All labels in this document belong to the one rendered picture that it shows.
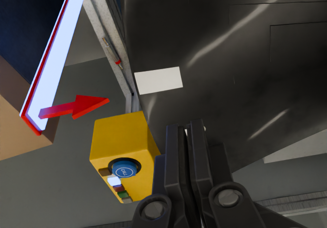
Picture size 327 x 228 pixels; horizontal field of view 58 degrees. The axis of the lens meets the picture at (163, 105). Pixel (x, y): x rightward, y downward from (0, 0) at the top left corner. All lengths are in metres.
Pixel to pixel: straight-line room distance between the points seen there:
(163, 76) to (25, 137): 0.41
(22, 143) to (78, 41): 1.10
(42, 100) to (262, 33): 0.18
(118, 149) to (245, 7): 0.34
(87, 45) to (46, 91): 1.38
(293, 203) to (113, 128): 0.61
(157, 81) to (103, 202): 0.86
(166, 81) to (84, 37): 1.42
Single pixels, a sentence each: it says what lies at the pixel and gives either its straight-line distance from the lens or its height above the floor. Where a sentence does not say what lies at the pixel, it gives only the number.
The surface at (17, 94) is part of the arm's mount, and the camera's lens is 0.55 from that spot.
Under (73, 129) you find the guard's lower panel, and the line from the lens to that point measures 1.30.
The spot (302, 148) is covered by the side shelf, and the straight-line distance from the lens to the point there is 0.95.
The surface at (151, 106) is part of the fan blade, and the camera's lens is 0.22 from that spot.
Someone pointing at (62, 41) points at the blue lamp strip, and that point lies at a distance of 0.33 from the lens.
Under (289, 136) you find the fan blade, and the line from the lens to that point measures 0.27.
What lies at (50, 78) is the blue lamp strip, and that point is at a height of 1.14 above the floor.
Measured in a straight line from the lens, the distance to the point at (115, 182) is 0.54.
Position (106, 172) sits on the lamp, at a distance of 0.51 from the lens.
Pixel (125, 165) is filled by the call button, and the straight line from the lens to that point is 0.48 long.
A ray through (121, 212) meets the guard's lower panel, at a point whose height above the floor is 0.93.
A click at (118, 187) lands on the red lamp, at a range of 0.55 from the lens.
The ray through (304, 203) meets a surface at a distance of 0.95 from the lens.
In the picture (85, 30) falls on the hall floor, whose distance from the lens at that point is 1.60.
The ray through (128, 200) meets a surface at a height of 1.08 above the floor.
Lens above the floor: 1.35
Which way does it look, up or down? 45 degrees down
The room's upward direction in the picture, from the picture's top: 176 degrees clockwise
